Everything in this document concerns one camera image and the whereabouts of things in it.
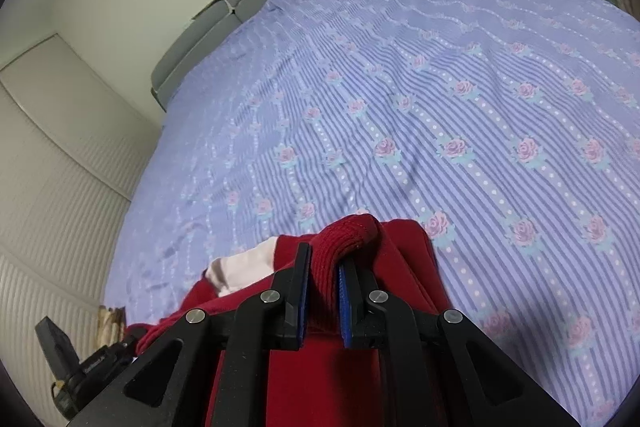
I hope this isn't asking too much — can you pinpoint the red fleece sweater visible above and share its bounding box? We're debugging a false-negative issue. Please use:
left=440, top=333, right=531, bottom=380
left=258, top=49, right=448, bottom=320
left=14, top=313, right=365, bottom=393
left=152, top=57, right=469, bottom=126
left=137, top=215, right=449, bottom=426

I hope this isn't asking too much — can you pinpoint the purple floral bed sheet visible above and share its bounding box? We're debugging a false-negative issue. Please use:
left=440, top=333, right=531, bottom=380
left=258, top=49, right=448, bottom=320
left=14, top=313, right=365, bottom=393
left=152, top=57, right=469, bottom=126
left=104, top=0, right=639, bottom=426

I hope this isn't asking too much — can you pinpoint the white louvered wardrobe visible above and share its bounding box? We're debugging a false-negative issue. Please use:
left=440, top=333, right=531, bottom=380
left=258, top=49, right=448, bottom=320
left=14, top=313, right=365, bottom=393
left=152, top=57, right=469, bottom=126
left=1, top=36, right=160, bottom=426

